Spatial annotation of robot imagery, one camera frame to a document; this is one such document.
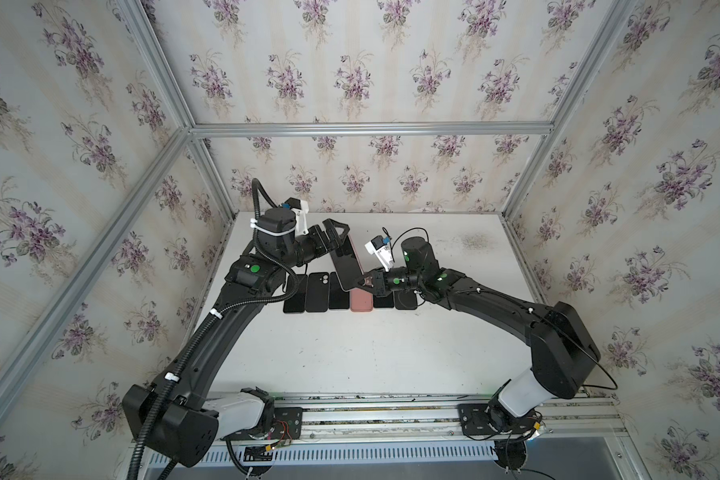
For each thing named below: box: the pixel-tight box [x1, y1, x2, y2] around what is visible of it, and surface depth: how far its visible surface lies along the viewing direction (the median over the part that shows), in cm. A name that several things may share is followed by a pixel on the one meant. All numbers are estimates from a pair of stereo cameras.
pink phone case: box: [350, 288, 374, 312], surface depth 96 cm
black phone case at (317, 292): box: [306, 272, 329, 312], surface depth 102 cm
